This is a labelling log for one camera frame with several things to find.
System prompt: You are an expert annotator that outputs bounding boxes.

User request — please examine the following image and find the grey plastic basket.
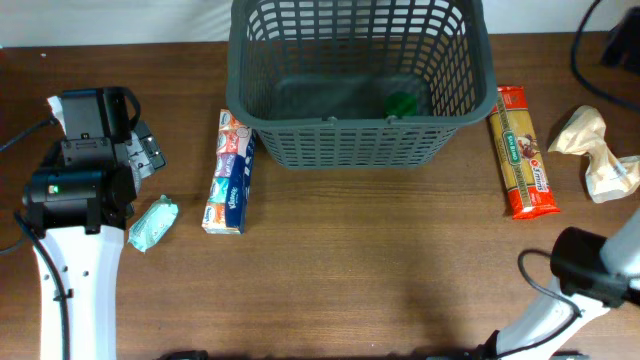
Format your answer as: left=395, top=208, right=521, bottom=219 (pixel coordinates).
left=226, top=0, right=497, bottom=169

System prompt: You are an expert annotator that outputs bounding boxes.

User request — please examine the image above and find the green lid jar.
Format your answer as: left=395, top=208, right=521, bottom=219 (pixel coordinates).
left=383, top=91, right=418, bottom=118

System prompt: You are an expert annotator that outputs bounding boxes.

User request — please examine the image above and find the spaghetti pasta package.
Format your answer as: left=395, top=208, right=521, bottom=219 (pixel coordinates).
left=488, top=86, right=560, bottom=220

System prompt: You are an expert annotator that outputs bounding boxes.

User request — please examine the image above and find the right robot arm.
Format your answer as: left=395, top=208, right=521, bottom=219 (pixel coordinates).
left=473, top=213, right=639, bottom=359

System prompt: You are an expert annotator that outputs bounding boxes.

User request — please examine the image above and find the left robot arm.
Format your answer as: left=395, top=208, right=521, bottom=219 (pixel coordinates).
left=16, top=87, right=166, bottom=359

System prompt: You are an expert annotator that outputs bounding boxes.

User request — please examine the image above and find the light green wipes pack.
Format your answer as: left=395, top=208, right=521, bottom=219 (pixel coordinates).
left=128, top=195, right=179, bottom=253

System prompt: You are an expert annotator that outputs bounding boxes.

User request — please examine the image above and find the tissue packs multipack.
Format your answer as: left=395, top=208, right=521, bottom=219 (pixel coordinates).
left=202, top=109, right=256, bottom=235

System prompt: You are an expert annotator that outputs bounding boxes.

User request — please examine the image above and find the crumpled beige paper bag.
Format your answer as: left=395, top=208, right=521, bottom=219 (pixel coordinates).
left=548, top=105, right=639, bottom=204

